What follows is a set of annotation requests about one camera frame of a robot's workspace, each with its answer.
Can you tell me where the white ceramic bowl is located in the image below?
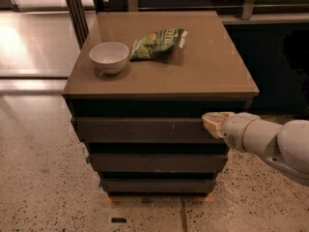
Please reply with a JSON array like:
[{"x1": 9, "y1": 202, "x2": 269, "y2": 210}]
[{"x1": 89, "y1": 42, "x2": 129, "y2": 74}]

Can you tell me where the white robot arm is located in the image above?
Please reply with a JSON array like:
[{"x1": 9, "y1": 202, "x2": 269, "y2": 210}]
[{"x1": 202, "y1": 112, "x2": 309, "y2": 187}]

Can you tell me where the brown drawer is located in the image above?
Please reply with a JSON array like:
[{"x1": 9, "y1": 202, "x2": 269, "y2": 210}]
[
  {"x1": 101, "y1": 179, "x2": 215, "y2": 193},
  {"x1": 71, "y1": 117, "x2": 223, "y2": 144},
  {"x1": 89, "y1": 154, "x2": 227, "y2": 173}
]

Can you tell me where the green chip bag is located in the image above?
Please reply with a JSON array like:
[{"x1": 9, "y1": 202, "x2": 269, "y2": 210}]
[{"x1": 130, "y1": 28, "x2": 187, "y2": 61}]

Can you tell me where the brown drawer cabinet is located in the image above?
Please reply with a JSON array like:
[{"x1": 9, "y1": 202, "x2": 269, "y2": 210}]
[{"x1": 63, "y1": 12, "x2": 259, "y2": 183}]

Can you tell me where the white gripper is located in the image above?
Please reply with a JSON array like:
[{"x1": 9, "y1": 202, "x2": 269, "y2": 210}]
[{"x1": 202, "y1": 112, "x2": 259, "y2": 152}]

